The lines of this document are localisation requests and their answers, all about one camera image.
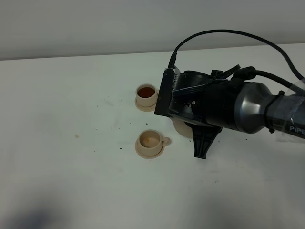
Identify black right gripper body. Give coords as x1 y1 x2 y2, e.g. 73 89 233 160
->
169 71 243 130

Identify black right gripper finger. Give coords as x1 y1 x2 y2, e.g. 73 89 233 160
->
211 70 223 78
186 123 223 159

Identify beige ceramic teapot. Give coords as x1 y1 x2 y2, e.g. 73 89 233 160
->
171 118 193 139

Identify far beige saucer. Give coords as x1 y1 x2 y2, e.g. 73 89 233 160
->
135 97 157 112

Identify beige saucer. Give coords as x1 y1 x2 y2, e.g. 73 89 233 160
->
135 97 157 112
135 142 164 159

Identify far beige teacup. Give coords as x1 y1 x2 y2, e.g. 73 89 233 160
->
135 84 158 108

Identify beige teacup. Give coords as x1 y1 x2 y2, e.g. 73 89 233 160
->
135 84 158 108
137 130 171 149

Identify near beige teacup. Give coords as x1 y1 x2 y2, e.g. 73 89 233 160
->
137 130 171 149

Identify near beige saucer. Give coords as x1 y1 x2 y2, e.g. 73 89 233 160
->
135 142 164 159

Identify black cable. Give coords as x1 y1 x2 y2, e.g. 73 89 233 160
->
167 29 305 96

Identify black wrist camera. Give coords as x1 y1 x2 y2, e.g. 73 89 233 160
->
154 67 180 117

